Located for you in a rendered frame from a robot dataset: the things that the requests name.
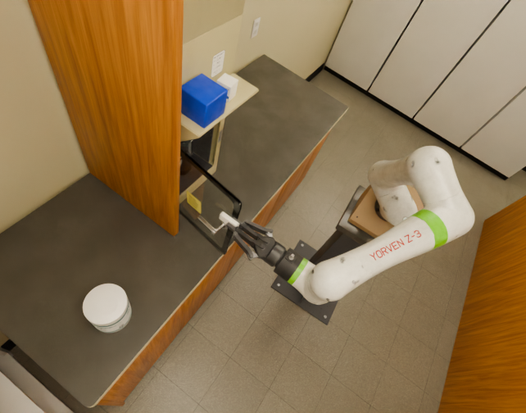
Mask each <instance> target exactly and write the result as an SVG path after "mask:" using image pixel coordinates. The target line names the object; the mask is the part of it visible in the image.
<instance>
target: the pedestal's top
mask: <svg viewBox="0 0 526 413"><path fill-rule="evenodd" d="M365 190H366V188H364V187H362V186H361V185H359V187H358V188H357V189H356V191H355V192H354V194H353V196H352V198H351V201H350V202H349V203H348V205H347V208H346V210H345V211H344V212H343V214H342V217H341V219H340V221H339V222H338V224H337V226H336V228H335V229H337V230H339V231H340V232H342V233H344V234H345V235H346V236H348V237H349V238H352V239H353V240H355V241H356V242H358V243H359V244H360V245H363V244H365V243H367V242H369V241H371V240H373V239H374V237H372V236H370V235H369V234H367V233H366V232H365V231H363V230H361V229H359V228H358V227H356V226H355V225H353V224H352V223H350V222H349V221H347V220H348V219H349V217H350V215H351V213H352V211H353V209H354V207H355V205H356V204H357V202H358V200H359V198H360V196H361V194H362V193H363V192H364V191H365Z"/></svg>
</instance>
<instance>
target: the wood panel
mask: <svg viewBox="0 0 526 413"><path fill-rule="evenodd" d="M28 3H29V6H30V9H31V11H32V14H33V16H34V20H35V23H36V25H37V27H38V30H39V34H40V36H41V39H42V41H43V45H44V47H45V50H46V53H47V55H48V59H49V61H50V64H51V66H52V70H53V73H54V75H55V77H56V80H57V83H58V86H59V89H60V91H61V95H62V97H63V100H64V103H65V104H66V109H67V111H68V113H69V116H70V120H71V123H72V125H73V127H74V130H75V133H76V136H77V139H78V141H79V145H80V147H81V150H82V152H83V154H84V159H85V161H86V163H87V166H88V170H89V172H90V173H91V174H92V175H94V176H95V177H96V178H98V179H99V180H101V181H102V182H103V183H104V184H105V185H106V186H108V187H109V188H111V189H112V190H113V191H115V192H116V193H118V194H119V195H120V196H122V198H123V199H125V200H126V201H127V202H129V203H130V204H132V205H133V206H134V207H136V208H137V209H139V210H140V211H141V212H142V213H143V214H144V215H146V216H147V217H149V218H150V219H151V220H153V221H154V222H156V223H157V224H158V225H160V227H162V228H163V229H164V230H166V231H167V232H168V233H170V234H171V235H173V236H175V235H176V234H177V233H178V232H179V176H180V137H181V97H182V59H183V20H184V0H28Z"/></svg>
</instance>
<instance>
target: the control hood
mask: <svg viewBox="0 0 526 413"><path fill-rule="evenodd" d="M230 76H232V77H234V78H235V79H238V87H237V91H236V95H235V96H234V97H233V98H232V99H231V100H230V102H226V104H225V109H224V114H223V115H222V116H220V117H219V118H218V119H216V120H215V121H213V122H212V123H211V124H209V125H208V126H207V127H206V128H205V129H203V128H202V127H201V126H200V125H198V124H196V123H195V122H194V121H192V120H190V119H189V118H188V117H187V116H185V115H183V114H182V113H181V137H180V142H182V141H186V140H191V139H195V138H200V137H201V136H203V135H204V134H205V133H206V132H207V131H208V130H210V129H211V128H213V127H214V126H215V125H217V124H218V123H219V122H220V121H222V120H223V119H224V118H225V117H226V116H228V115H229V114H230V113H231V112H233V111H234V110H236V109H237V108H238V107H240V106H241V105H242V104H243V103H245V101H247V100H248V99H249V98H251V97H252V96H253V95H254V94H256V93H257V92H258V91H259V89H258V88H256V87H255V86H253V85H251V84H249V83H248V82H247V81H246V80H244V79H242V78H241V77H239V76H237V75H236V74H234V73H232V74H231V75H230Z"/></svg>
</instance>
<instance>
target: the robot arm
mask: <svg viewBox="0 0 526 413"><path fill-rule="evenodd" d="M368 179H369V182H370V185H371V187H372V189H373V191H374V195H375V197H376V198H377V200H376V202H375V206H374V208H375V211H376V214H377V215H378V216H379V218H380V219H382V220H385V221H387V222H389V223H390V224H392V225H394V227H392V228H391V229H390V230H388V231H387V232H385V233H384V234H381V235H380V236H378V237H377V238H375V239H373V240H371V241H369V242H367V243H365V244H363V245H361V246H359V247H357V248H355V249H353V250H351V251H349V252H346V253H343V254H342V255H339V256H336V257H333V258H331V259H328V260H326V261H322V262H320V263H319V264H317V265H314V264H313V263H311V262H309V261H308V260H307V259H306V258H304V257H303V256H301V255H300V254H298V253H297V252H295V251H294V250H293V249H291V248H289V249H288V250H287V251H286V247H284V246H283V245H282V244H280V243H278V242H276V241H275V240H274V238H273V237H272V233H273V230H272V229H267V228H265V227H262V226H260V225H258V224H256V223H253V222H251V221H250V220H245V221H244V222H241V221H239V220H237V219H236V218H235V217H233V218H231V217H230V216H228V215H227V214H225V213H224V212H223V211H222V212H221V213H220V217H219V219H220V220H222V221H223V222H225V223H226V227H227V228H229V229H230V230H232V231H233V232H234V235H233V240H234V241H235V242H236V243H237V244H238V245H239V246H240V248H241V249H242V250H243V251H244V252H245V253H246V254H247V258H248V260H249V261H251V260H252V259H254V258H259V259H262V260H263V261H264V262H265V263H267V264H268V265H269V266H271V267H272V266H273V267H275V268H274V272H275V273H276V274H277V275H278V276H280V277H281V278H283V279H284V280H286V281H287V282H288V283H290V284H291V285H292V286H293V287H294V288H295V289H297V290H298V291H299V292H300V293H301V294H302V296H303V297H304V298H305V299H306V300H307V301H308V302H311V303H313V304H316V305H322V304H325V303H327V302H334V301H337V300H339V299H341V298H343V297H344V296H346V295H347V294H348V293H349V292H350V291H352V290H353V289H355V288H357V287H358V286H360V285H361V284H363V283H364V282H365V281H367V280H369V279H371V278H373V277H374V276H375V275H378V274H379V273H381V272H383V271H385V270H387V269H389V268H391V267H393V266H395V265H397V264H399V263H402V262H403V261H407V260H409V259H411V258H413V257H416V256H419V255H421V254H424V253H426V252H429V251H431V250H433V249H435V248H437V247H441V246H442V245H444V244H446V243H449V242H450V241H452V240H454V239H456V238H459V237H460V236H462V235H464V234H466V233H467V232H469V231H470V230H471V228H472V227H473V225H474V218H475V217H474V211H473V209H472V207H471V205H470V204H469V202H468V200H467V198H466V196H465V195H464V193H463V191H462V189H461V187H460V184H459V181H458V179H457V177H456V173H455V170H454V167H453V164H452V160H451V157H450V156H449V154H448V153H447V152H446V151H445V150H443V149H442V148H440V147H435V146H425V147H421V148H418V149H417V150H415V151H414V152H412V153H411V154H410V155H408V156H406V157H403V158H401V159H398V160H394V161H387V160H382V161H377V162H376V163H374V164H373V165H372V166H371V167H370V170H369V173H368ZM407 185H414V187H415V189H416V191H417V193H418V194H419V197H420V199H421V201H422V203H423V205H424V208H423V209H421V210H420V211H418V209H417V206H416V205H415V202H414V200H413V198H412V196H411V195H410V193H409V190H408V188H407V187H406V186H407ZM254 230H255V231H254ZM244 232H245V233H244ZM257 232H258V233H261V234H264V235H266V236H262V235H261V234H258V233H257ZM247 234H248V235H247ZM250 236H251V237H250ZM243 240H244V241H245V242H246V243H248V244H250V246H251V247H253V248H254V251H255V253H254V252H252V250H251V249H250V247H249V246H248V245H246V244H245V242H244V241H243Z"/></svg>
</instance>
